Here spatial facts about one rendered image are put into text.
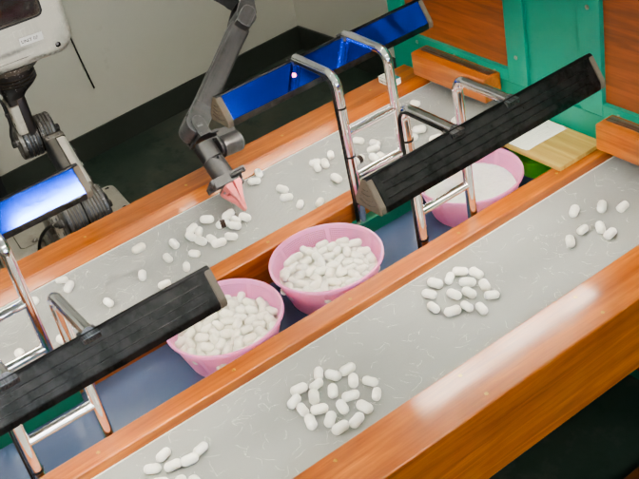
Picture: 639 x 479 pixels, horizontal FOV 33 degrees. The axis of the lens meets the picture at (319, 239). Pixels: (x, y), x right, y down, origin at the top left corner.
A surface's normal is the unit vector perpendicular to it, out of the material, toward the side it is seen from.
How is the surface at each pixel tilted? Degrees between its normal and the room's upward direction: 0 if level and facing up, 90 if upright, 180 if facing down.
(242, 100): 58
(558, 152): 0
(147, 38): 90
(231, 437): 0
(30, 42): 90
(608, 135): 90
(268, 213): 0
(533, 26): 90
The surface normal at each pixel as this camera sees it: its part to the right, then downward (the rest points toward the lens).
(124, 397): -0.18, -0.81
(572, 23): -0.80, 0.46
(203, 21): 0.63, 0.34
